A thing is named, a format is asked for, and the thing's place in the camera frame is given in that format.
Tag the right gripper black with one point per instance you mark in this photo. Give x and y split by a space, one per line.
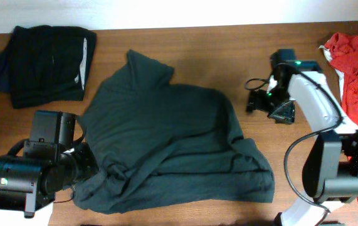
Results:
285 115

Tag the dark green t-shirt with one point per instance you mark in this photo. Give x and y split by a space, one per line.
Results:
158 144

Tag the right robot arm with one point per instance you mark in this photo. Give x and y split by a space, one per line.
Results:
330 173

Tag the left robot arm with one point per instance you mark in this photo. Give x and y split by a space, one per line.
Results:
36 168

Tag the folded black clothes stack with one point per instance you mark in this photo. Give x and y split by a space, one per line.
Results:
44 64

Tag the white garment under red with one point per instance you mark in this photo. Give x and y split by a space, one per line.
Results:
340 74

